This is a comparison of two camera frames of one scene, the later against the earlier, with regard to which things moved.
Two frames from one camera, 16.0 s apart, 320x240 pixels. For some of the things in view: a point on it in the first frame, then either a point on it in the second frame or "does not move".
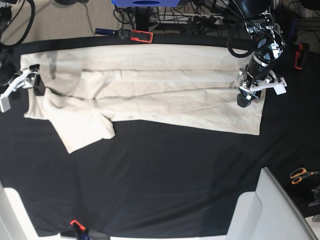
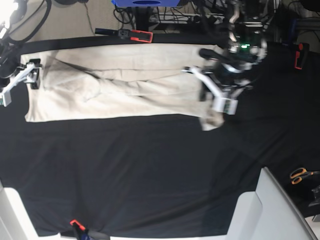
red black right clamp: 300,55 does not move
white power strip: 188,18 does not move
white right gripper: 279,85 → 221,103
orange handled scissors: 297,174 does not move
